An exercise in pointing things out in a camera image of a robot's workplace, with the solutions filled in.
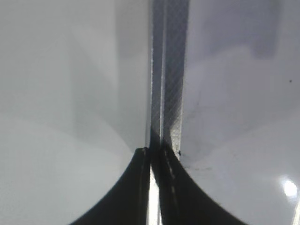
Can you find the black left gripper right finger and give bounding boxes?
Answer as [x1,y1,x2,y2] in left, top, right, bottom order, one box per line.
[152,144,243,225]

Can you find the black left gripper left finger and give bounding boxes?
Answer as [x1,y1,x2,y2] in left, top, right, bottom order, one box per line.
[72,147,150,225]

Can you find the white board with grey frame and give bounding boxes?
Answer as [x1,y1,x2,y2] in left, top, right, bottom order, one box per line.
[147,0,300,225]

